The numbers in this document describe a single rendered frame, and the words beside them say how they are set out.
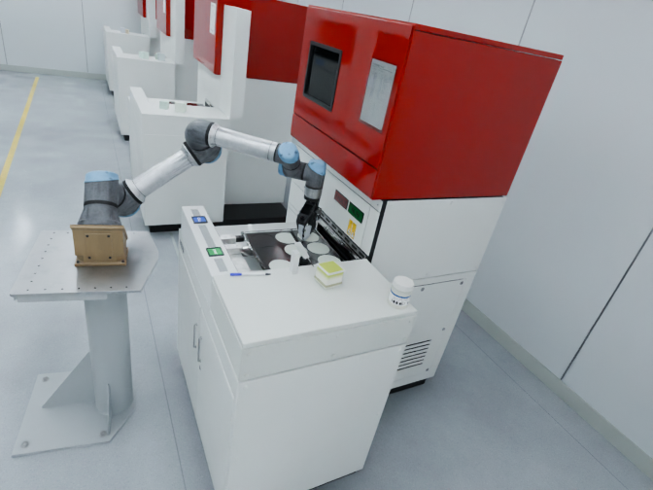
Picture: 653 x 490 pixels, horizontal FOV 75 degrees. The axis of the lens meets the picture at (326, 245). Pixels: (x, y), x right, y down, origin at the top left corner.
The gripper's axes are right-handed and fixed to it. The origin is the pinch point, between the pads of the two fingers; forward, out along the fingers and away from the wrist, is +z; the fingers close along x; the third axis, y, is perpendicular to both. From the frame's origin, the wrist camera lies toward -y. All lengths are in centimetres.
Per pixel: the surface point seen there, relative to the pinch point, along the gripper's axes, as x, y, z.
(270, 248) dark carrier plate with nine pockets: 8.1, -14.8, 1.4
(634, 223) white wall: -143, 93, -23
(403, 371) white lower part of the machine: -60, 26, 71
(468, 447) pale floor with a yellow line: -103, 15, 91
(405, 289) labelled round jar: -51, -33, -14
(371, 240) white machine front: -31.2, -6.6, -13.5
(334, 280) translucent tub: -27.4, -35.2, -8.4
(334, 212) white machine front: -7.8, 13.6, -10.8
